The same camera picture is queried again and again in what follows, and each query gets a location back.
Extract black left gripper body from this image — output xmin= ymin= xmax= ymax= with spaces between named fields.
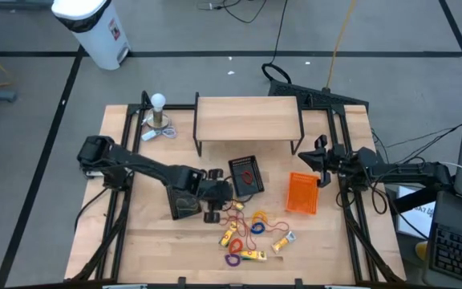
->
xmin=198 ymin=168 xmax=225 ymax=225

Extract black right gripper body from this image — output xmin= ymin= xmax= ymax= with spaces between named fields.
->
xmin=314 ymin=134 xmax=349 ymax=189

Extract red rubber band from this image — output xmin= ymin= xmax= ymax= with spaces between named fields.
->
xmin=218 ymin=215 xmax=241 ymax=228

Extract pink coil wristband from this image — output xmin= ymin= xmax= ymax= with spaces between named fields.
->
xmin=234 ymin=212 xmax=258 ymax=250

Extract black plastic mesh basket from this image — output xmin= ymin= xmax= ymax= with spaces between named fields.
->
xmin=227 ymin=154 xmax=265 ymax=198
xmin=165 ymin=180 xmax=203 ymax=221

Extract orange plastic mesh basket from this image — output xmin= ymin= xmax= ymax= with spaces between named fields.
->
xmin=284 ymin=171 xmax=320 ymax=217

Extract wooden shelf riser black legs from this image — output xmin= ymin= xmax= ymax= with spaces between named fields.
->
xmin=192 ymin=91 xmax=306 ymax=157

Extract black metal bar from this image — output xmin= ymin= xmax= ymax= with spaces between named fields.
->
xmin=391 ymin=176 xmax=456 ymax=214

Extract white paper sign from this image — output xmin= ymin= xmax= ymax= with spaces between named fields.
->
xmin=395 ymin=185 xmax=437 ymax=241

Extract white bulb brass lamp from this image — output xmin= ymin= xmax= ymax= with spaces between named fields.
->
xmin=145 ymin=92 xmax=171 ymax=130

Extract yellow round object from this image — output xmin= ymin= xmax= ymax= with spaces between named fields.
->
xmin=414 ymin=240 xmax=429 ymax=261

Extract grey laptop black keyboard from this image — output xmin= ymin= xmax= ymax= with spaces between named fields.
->
xmin=421 ymin=189 xmax=462 ymax=289

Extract white trash bin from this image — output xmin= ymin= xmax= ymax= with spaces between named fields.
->
xmin=51 ymin=0 xmax=132 ymax=71

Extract grey floor strip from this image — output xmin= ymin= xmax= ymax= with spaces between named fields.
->
xmin=0 ymin=0 xmax=55 ymax=10

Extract black looped cable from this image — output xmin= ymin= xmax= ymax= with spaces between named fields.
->
xmin=334 ymin=176 xmax=389 ymax=221

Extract white lamp cable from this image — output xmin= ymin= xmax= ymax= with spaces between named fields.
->
xmin=140 ymin=124 xmax=178 ymax=141

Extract black aluminium table frame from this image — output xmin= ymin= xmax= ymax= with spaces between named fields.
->
xmin=64 ymin=91 xmax=407 ymax=289

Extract long yellow cable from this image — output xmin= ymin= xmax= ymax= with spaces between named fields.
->
xmin=325 ymin=0 xmax=356 ymax=92

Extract long black cable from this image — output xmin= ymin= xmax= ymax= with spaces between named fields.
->
xmin=261 ymin=0 xmax=293 ymax=86

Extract thin black floor cable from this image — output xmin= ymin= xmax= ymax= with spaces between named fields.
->
xmin=371 ymin=121 xmax=462 ymax=161

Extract black curved cable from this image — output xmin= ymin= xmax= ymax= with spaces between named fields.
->
xmin=73 ymin=185 xmax=114 ymax=234

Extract black floor cable with plug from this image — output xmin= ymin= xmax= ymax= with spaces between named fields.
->
xmin=197 ymin=0 xmax=269 ymax=24

